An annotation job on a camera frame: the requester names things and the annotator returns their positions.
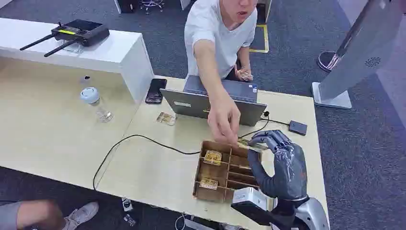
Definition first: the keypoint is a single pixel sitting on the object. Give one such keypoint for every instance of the person's left hand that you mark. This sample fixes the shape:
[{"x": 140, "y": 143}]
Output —
[{"x": 244, "y": 73}]

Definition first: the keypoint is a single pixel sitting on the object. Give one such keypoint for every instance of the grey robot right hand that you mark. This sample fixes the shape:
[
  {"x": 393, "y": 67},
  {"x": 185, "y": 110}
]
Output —
[{"x": 290, "y": 171}]

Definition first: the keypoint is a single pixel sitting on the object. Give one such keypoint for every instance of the person's right hand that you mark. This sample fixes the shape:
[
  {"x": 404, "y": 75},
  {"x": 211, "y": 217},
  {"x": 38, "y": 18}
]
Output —
[{"x": 223, "y": 119}]

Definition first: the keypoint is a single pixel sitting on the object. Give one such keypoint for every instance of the gold printed card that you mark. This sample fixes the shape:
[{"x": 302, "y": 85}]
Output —
[{"x": 255, "y": 145}]

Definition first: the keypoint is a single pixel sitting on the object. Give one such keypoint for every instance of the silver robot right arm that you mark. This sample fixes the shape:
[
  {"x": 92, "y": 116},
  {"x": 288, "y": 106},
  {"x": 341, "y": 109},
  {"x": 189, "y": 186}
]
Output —
[{"x": 312, "y": 214}]

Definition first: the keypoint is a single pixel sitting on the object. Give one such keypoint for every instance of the grey laptop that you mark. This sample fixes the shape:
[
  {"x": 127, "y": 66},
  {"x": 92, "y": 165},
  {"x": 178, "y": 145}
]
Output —
[{"x": 190, "y": 103}]

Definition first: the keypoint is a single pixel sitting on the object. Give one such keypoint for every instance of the gold card stack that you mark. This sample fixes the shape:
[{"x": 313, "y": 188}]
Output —
[
  {"x": 209, "y": 183},
  {"x": 213, "y": 157}
]

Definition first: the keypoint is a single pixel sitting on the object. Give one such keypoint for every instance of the yellow floor tape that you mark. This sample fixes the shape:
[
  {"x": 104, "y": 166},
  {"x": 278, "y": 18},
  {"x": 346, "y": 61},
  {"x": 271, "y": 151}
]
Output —
[{"x": 265, "y": 39}]

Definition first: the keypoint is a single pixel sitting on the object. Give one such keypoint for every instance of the person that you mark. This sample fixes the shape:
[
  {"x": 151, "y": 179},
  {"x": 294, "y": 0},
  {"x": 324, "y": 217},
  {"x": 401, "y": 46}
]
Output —
[{"x": 219, "y": 38}]

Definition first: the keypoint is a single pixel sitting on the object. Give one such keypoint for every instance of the black power adapter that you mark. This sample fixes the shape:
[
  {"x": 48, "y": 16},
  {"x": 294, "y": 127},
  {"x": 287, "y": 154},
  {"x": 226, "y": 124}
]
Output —
[{"x": 297, "y": 128}]

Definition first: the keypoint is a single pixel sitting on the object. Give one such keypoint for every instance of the card in clear sleeve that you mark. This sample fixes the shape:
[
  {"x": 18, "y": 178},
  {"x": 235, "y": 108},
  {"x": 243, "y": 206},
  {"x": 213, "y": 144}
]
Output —
[{"x": 166, "y": 118}]

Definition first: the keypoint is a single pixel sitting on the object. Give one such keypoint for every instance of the wooden compartment box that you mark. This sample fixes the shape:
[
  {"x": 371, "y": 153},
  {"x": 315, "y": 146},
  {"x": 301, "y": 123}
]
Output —
[{"x": 219, "y": 177}]

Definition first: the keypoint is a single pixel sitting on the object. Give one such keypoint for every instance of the black smartphone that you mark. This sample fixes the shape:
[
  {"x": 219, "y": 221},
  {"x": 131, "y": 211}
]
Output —
[{"x": 155, "y": 91}]

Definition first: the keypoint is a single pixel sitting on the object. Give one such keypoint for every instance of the round dark floor base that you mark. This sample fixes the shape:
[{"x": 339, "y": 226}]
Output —
[{"x": 326, "y": 60}]

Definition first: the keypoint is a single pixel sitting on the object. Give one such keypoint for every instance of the chrome chair base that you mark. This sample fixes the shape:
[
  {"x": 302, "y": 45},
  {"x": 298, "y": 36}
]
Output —
[{"x": 152, "y": 4}]

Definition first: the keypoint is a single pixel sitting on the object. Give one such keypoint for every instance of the grey kiosk stand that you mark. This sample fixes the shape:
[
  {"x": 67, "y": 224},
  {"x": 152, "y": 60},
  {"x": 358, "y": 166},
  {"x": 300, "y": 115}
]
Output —
[{"x": 358, "y": 54}]

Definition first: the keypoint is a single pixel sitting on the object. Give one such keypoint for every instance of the white raised counter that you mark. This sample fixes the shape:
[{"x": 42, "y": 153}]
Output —
[{"x": 120, "y": 54}]

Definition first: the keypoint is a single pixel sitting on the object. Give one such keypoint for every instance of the white power plug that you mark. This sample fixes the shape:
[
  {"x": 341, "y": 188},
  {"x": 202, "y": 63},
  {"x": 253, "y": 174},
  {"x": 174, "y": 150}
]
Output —
[{"x": 127, "y": 204}]

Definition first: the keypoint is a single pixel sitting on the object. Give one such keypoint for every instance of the clear bottle white cap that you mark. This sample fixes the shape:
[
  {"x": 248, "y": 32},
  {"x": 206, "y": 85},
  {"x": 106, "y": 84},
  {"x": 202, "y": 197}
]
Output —
[{"x": 92, "y": 98}]

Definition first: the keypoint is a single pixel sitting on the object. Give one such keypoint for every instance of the black cabinet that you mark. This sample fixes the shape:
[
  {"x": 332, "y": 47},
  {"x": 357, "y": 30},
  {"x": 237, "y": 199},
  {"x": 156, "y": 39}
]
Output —
[{"x": 127, "y": 5}]

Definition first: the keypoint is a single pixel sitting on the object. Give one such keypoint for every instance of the small dark floor device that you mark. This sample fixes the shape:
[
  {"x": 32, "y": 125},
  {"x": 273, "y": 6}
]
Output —
[{"x": 130, "y": 220}]

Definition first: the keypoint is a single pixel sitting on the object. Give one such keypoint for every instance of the small clear black-capped bottle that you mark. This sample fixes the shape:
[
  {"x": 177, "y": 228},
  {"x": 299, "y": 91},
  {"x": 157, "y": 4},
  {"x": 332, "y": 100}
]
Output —
[{"x": 85, "y": 79}]

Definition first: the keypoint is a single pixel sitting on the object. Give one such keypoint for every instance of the black controller with antennas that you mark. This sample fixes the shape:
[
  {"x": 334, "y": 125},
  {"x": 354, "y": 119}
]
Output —
[{"x": 81, "y": 31}]

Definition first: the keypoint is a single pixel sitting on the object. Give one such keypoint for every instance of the white sneaker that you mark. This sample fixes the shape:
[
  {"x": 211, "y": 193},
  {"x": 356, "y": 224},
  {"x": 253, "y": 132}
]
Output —
[{"x": 81, "y": 215}]

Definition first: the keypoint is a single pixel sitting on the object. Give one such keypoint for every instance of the seated person's leg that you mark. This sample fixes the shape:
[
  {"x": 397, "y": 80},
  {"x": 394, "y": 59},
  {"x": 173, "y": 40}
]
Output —
[{"x": 31, "y": 216}]

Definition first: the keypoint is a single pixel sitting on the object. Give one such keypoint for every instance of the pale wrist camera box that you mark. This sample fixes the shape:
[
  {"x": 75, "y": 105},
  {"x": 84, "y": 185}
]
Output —
[{"x": 250, "y": 198}]

